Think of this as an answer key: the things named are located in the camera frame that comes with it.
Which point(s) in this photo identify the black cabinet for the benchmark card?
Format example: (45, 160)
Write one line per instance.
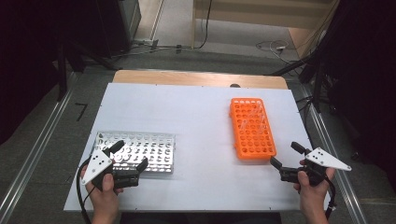
(115, 25)

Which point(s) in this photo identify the black curtain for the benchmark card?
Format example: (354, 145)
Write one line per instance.
(367, 77)
(25, 62)

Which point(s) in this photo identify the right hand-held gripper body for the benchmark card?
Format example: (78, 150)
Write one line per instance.
(323, 158)

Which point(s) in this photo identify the person's dark clothing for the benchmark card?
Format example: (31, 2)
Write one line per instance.
(202, 219)

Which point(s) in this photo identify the orange test tube rack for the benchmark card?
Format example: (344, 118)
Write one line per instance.
(249, 146)

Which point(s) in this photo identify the dark table grommet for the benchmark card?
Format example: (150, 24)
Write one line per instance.
(235, 85)

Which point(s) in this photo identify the black metal stand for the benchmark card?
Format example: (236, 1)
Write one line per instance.
(62, 74)
(317, 87)

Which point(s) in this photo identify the light wooden shelf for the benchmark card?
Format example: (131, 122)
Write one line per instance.
(264, 20)

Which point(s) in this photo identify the wooden table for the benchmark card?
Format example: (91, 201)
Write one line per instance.
(186, 77)

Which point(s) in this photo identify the metal test tube rack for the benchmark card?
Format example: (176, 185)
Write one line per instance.
(152, 146)

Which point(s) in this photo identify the person's right hand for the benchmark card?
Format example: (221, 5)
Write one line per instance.
(313, 197)

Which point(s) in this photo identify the metal floor rail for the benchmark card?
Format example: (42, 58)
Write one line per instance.
(348, 199)
(35, 149)

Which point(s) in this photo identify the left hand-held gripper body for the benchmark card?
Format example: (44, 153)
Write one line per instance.
(96, 165)

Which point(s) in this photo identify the person's left hand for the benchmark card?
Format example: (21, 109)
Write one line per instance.
(104, 199)

